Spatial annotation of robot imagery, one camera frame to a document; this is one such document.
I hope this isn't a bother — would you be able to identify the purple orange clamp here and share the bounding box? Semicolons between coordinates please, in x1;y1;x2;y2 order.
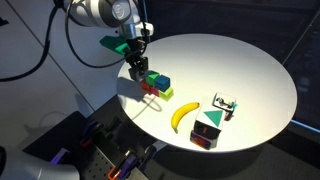
107;144;158;180
49;148;71;165
79;117;125;148

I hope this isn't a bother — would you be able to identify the white table leg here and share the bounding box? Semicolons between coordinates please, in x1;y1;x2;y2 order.
150;139;169;154

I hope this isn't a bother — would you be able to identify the small picture cube number four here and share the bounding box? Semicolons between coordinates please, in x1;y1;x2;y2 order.
212;92;239;122

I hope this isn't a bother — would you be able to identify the tall box with green triangle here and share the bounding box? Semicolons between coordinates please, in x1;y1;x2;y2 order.
193;104;226;141

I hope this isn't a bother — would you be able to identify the magenta block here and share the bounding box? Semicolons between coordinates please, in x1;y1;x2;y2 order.
149;85;161;98

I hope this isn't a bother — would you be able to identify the blue block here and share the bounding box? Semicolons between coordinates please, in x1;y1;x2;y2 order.
154;74;171;93

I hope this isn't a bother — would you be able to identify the green block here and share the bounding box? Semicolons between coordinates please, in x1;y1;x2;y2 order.
145;70;161;87

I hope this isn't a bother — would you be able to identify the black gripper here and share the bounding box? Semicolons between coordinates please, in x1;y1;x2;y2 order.
125;37;150;75

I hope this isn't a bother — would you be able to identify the orange block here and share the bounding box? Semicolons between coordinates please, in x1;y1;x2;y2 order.
140;79;152;92

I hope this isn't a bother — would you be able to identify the yellow-green block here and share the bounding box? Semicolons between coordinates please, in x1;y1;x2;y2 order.
158;86;175;102

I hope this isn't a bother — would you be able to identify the yellow banana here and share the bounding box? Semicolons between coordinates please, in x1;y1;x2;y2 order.
170;101;201;135

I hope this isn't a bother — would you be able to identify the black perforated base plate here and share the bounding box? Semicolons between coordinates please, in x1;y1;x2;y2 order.
22;110;158;180

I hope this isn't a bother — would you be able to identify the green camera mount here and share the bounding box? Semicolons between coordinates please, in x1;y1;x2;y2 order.
99;34;132;57

